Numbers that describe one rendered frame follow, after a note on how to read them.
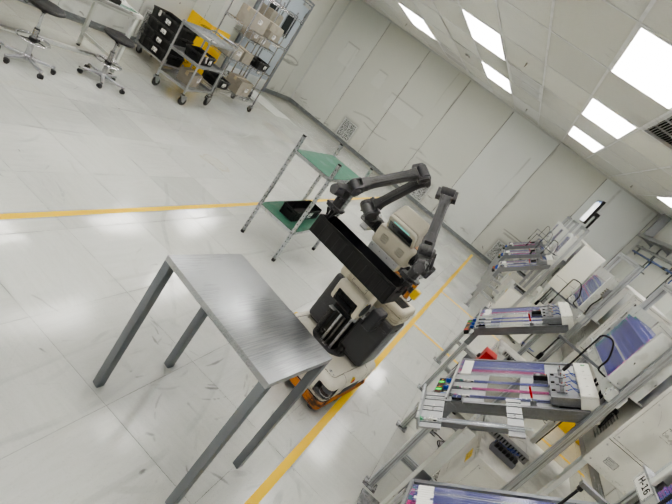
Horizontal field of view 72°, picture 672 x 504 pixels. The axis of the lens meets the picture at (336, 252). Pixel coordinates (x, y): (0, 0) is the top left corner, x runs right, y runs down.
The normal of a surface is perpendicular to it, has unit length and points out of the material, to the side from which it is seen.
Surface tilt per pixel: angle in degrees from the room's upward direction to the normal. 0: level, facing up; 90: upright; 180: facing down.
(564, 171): 90
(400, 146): 90
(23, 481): 0
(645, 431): 90
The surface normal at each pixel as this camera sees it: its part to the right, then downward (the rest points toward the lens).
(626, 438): -0.38, 0.12
